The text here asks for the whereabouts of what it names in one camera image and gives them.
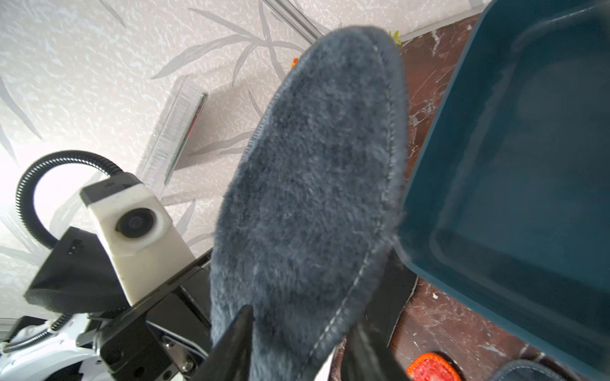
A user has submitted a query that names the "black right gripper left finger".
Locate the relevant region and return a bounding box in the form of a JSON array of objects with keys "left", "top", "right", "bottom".
[{"left": 190, "top": 305, "right": 254, "bottom": 381}]

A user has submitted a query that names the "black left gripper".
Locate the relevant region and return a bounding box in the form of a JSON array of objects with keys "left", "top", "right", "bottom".
[{"left": 95, "top": 250, "right": 212, "bottom": 380}]

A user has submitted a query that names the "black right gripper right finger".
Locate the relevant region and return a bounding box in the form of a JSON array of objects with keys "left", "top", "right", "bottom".
[{"left": 341, "top": 323, "right": 409, "bottom": 381}]

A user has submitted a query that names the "red orange-edged insole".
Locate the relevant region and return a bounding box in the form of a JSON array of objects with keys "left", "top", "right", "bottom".
[{"left": 405, "top": 352, "right": 462, "bottom": 381}]

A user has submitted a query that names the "dark grey fuzzy insole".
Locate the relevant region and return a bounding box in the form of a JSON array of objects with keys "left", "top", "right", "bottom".
[{"left": 210, "top": 26, "right": 408, "bottom": 380}]

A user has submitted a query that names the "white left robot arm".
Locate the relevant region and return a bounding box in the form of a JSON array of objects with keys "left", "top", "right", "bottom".
[{"left": 1, "top": 246, "right": 212, "bottom": 380}]

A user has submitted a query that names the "teal plastic storage box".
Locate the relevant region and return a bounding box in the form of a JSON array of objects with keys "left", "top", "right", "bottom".
[{"left": 399, "top": 1, "right": 609, "bottom": 380}]

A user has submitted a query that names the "black insole right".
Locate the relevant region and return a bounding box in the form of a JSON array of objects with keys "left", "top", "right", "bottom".
[{"left": 365, "top": 250, "right": 419, "bottom": 346}]

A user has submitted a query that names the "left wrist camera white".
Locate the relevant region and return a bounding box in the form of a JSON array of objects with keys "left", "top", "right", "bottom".
[{"left": 80, "top": 172, "right": 195, "bottom": 306}]

